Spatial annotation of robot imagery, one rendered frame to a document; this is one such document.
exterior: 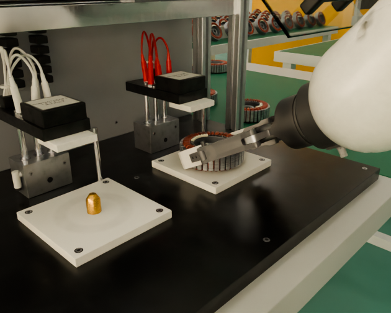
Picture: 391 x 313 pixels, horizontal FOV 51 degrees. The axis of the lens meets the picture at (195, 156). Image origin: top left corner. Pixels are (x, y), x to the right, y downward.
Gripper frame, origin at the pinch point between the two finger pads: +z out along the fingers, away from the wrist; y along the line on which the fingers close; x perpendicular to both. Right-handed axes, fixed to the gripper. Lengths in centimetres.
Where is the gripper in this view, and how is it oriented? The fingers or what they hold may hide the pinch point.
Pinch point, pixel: (213, 148)
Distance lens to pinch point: 70.9
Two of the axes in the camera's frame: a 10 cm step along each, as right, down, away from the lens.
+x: -3.4, -9.4, -0.4
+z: -6.4, 2.0, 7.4
